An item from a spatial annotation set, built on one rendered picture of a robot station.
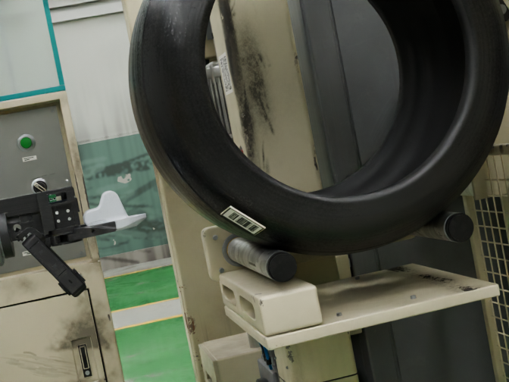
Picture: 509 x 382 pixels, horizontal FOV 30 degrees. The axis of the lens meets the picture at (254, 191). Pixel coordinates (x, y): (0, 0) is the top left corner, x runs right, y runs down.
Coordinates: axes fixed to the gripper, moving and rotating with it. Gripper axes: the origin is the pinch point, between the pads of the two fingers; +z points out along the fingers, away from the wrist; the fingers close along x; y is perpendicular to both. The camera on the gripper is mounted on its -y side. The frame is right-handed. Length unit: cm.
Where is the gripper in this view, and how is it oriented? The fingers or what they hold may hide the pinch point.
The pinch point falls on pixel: (138, 221)
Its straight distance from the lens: 144.3
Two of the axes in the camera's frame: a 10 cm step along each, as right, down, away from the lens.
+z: 9.6, -1.9, 1.9
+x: -2.0, -0.2, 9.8
